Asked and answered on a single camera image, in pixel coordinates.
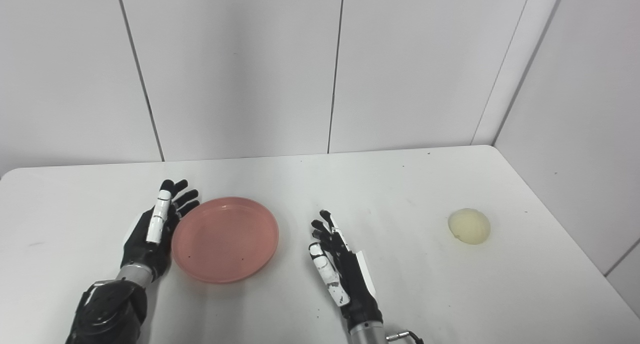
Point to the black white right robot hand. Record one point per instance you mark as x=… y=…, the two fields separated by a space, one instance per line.
x=350 y=279

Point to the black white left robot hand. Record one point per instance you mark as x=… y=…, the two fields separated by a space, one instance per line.
x=150 y=244

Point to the pink round plate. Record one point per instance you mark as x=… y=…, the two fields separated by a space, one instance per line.
x=225 y=240

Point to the cream steamed bun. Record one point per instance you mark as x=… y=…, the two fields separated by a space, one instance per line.
x=470 y=226

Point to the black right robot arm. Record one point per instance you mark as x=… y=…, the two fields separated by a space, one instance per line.
x=367 y=334

